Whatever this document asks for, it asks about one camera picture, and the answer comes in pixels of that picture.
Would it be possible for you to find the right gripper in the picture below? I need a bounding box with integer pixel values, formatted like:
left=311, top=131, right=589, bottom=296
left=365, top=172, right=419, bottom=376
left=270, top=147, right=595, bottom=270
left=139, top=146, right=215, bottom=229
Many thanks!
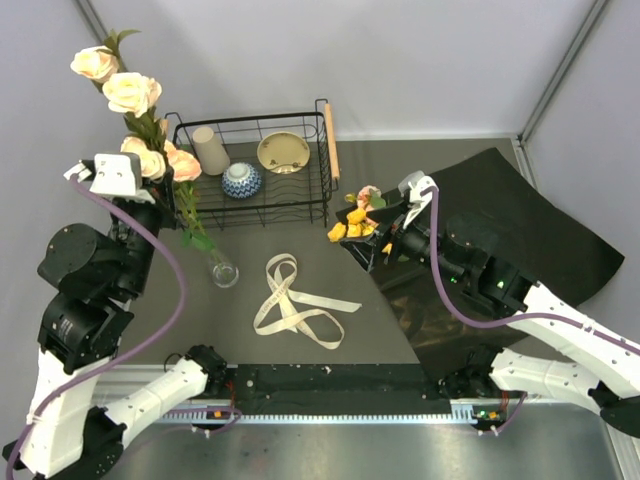
left=339, top=199, right=465, bottom=285

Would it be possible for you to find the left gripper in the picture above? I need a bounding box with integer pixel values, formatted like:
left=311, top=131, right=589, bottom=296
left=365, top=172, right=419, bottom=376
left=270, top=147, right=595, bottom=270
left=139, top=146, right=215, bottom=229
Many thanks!
left=111, top=164, right=186, bottom=295

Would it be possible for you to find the pink peony stem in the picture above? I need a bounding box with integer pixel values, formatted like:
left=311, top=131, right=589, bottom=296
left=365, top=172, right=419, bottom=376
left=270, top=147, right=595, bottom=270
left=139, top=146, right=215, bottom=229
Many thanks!
left=344, top=185, right=387, bottom=211

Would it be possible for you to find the pale pink rose spray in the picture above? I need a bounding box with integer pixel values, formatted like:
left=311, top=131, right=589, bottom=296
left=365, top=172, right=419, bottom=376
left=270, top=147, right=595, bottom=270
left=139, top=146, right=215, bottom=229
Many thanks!
left=70, top=29, right=228, bottom=267

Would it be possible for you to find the black wrapping paper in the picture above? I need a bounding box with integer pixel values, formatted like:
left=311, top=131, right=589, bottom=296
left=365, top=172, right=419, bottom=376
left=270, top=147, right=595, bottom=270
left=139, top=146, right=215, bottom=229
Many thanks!
left=351, top=148, right=625, bottom=379

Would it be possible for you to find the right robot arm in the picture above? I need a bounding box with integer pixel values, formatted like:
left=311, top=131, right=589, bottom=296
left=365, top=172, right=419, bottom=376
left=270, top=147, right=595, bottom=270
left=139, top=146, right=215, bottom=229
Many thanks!
left=339, top=202, right=639, bottom=437

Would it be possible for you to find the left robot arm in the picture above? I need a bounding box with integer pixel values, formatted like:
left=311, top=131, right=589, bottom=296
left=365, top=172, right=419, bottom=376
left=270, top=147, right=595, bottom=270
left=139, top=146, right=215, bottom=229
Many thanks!
left=3, top=199, right=227, bottom=479

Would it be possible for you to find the clear glass vase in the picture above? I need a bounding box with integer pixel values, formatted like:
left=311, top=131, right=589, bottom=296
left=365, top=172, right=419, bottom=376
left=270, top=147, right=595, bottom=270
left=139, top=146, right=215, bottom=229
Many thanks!
left=209, top=249, right=239, bottom=288

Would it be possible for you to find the yellow rose bunch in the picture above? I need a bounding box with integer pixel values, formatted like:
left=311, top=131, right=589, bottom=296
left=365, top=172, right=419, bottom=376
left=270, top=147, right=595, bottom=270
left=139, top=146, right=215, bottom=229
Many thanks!
left=327, top=207, right=380, bottom=243

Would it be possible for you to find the beige paper cup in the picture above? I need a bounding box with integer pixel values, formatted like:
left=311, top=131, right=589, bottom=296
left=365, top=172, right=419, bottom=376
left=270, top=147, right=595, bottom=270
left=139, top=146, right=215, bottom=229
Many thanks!
left=192, top=126, right=230, bottom=176

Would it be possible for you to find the blue white patterned bowl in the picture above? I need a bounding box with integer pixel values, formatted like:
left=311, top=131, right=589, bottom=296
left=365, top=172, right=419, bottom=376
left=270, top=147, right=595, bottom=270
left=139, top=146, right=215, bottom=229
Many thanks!
left=221, top=162, right=262, bottom=200

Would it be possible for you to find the cream floral plate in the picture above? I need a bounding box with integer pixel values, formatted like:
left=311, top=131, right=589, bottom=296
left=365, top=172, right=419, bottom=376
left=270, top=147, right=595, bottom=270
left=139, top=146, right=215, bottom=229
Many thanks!
left=257, top=131, right=311, bottom=175

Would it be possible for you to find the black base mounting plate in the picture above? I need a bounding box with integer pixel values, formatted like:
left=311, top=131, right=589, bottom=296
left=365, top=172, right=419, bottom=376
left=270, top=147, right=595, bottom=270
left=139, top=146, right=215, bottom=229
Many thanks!
left=228, top=364, right=450, bottom=414

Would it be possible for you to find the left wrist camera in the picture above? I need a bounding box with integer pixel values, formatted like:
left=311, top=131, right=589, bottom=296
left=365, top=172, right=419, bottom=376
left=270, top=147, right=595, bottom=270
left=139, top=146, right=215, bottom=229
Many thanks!
left=63, top=153, right=142, bottom=198

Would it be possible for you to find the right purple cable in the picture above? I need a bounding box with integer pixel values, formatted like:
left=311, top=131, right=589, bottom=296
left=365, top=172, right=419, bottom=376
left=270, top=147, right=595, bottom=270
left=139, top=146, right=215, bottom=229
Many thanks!
left=429, top=187, right=640, bottom=434

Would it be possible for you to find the black wire dish rack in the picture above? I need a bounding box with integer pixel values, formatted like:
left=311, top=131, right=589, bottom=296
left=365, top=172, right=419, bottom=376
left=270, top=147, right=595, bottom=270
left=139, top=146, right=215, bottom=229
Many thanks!
left=165, top=98, right=340, bottom=230

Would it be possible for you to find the grey slotted cable duct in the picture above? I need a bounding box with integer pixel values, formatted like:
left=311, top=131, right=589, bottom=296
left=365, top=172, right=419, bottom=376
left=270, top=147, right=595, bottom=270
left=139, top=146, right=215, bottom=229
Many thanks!
left=158, top=403, right=507, bottom=427

